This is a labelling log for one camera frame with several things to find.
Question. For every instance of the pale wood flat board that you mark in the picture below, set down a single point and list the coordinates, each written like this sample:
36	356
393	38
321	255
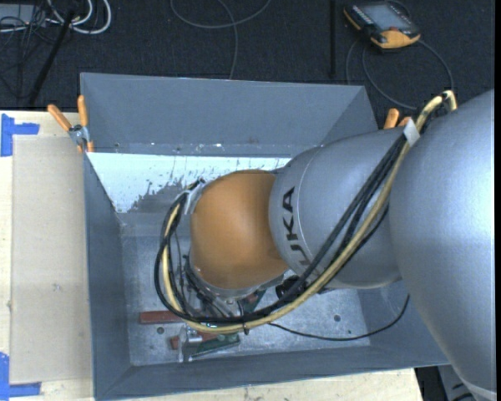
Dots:
46	245

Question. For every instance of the grey metal bin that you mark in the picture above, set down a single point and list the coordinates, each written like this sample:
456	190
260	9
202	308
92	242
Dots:
217	115

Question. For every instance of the dark green flat block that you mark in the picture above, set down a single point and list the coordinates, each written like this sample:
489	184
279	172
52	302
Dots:
217	348

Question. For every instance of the black cylinder on white bracket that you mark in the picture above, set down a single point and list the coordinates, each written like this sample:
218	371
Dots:
287	287

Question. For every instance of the red-brown flat block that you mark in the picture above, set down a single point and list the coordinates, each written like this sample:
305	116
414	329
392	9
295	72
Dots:
158	317

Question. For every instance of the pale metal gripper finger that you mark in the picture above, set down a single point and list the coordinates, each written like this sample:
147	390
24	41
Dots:
192	336

